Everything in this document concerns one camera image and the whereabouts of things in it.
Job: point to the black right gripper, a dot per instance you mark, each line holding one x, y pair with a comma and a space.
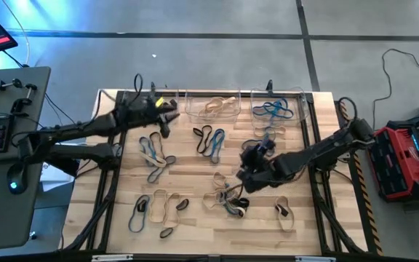
264, 176

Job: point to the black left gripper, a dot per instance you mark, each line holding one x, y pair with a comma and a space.
158, 113

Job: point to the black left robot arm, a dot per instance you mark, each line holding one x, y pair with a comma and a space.
78, 129

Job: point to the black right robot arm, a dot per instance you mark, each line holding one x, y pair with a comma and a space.
322, 149

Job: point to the small wide black rubber band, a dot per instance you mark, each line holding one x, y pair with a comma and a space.
244, 202
139, 205
279, 209
161, 234
178, 205

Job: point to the clear plastic basket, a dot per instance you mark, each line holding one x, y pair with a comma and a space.
191, 109
300, 109
175, 92

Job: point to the white paper sheet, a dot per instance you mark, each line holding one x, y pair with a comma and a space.
55, 180

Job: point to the red and black equipment box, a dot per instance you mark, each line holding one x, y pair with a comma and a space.
395, 163

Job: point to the black computer mouse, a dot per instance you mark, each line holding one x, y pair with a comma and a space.
16, 178

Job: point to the small metal knob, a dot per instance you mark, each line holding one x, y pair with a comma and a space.
33, 235

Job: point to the grey side desk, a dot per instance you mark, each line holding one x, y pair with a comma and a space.
13, 218

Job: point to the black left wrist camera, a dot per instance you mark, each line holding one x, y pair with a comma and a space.
140, 105

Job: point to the silver metal bracket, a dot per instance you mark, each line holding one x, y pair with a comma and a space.
111, 258
315, 259

